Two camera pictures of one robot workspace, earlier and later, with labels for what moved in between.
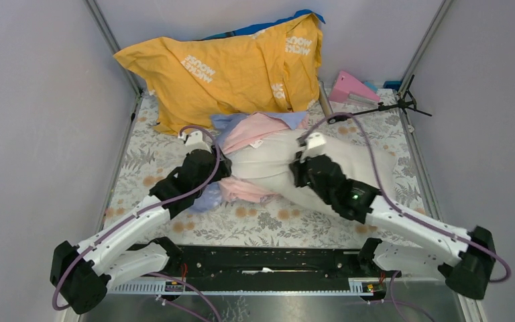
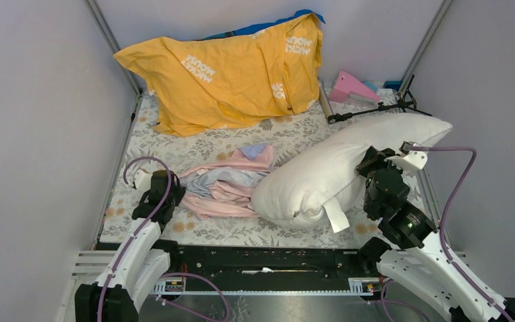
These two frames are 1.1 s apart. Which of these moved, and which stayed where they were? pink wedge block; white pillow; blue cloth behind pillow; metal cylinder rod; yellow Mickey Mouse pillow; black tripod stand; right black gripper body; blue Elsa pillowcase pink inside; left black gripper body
Moved: left black gripper body; blue Elsa pillowcase pink inside; right black gripper body; white pillow
Stayed: yellow Mickey Mouse pillow; metal cylinder rod; blue cloth behind pillow; pink wedge block; black tripod stand
